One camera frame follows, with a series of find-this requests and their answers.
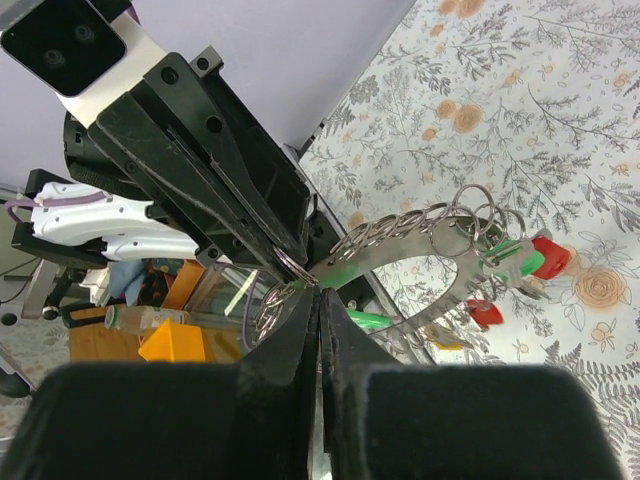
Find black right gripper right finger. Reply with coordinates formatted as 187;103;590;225
319;289;621;479

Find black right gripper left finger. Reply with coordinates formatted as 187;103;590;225
1;288;320;479

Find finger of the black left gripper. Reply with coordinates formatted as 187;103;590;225
142;52;309;274
88;93;295;282

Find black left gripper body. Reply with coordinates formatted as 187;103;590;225
142;44;319;274

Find green key tag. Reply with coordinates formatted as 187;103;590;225
287;277;389;331

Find large keyring with many rings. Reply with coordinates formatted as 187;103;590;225
253;184;571;352

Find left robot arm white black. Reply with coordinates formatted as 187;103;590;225
14;53;311;281

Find orange plastic bin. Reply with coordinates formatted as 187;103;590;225
138;319;210;363

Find plastic bottle green cap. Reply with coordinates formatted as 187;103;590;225
104;305;190;335

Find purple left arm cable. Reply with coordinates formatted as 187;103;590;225
7;192;114;226

